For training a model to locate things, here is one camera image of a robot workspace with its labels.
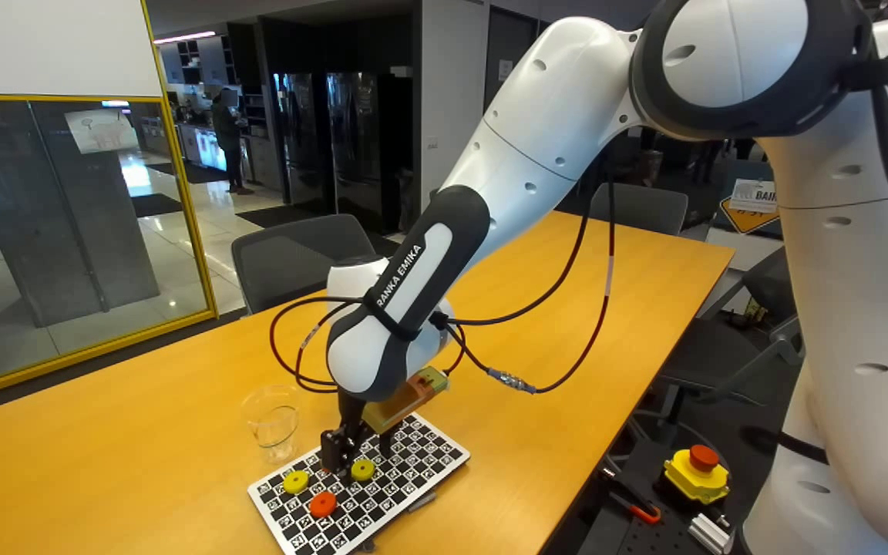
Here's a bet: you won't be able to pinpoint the dark grey office chair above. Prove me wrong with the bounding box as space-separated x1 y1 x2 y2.
229 211 379 313
565 180 694 236
655 236 809 424

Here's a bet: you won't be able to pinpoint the orange plastic ring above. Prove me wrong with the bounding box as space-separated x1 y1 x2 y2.
304 489 342 521

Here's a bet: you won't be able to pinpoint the yellow and white sign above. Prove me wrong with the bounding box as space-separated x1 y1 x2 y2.
718 180 779 233

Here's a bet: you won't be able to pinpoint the person in dark jacket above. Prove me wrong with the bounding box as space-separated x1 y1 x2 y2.
206 87 245 195

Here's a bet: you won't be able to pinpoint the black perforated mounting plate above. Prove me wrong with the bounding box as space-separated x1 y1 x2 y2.
540 403 777 555

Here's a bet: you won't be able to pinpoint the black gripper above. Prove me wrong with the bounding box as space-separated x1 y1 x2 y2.
318 392 400 487

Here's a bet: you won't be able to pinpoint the clear plastic cup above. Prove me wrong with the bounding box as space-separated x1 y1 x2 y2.
239 382 304 462

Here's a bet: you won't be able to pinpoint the black cable with silver connector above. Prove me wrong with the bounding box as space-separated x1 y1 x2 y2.
440 180 615 397

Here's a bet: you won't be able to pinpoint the black white checkerboard marker board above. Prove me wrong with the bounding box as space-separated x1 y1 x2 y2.
243 411 470 555

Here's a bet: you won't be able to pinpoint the black clamp with orange handle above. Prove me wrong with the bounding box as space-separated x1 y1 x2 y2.
599 467 668 531

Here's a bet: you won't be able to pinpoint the black looped cable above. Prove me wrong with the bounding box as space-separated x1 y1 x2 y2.
264 188 594 397

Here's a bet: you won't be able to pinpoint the black glass door cabinets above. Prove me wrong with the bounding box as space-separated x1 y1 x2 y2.
255 11 415 233

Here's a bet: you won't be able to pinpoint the yellow red emergency stop button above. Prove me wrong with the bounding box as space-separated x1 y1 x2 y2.
658 442 732 508

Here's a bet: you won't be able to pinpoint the yellow framed glass partition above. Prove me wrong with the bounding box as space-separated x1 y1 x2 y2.
0 0 221 397

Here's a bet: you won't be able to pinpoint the silver metal bracket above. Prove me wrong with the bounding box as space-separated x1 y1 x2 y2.
686 508 739 555

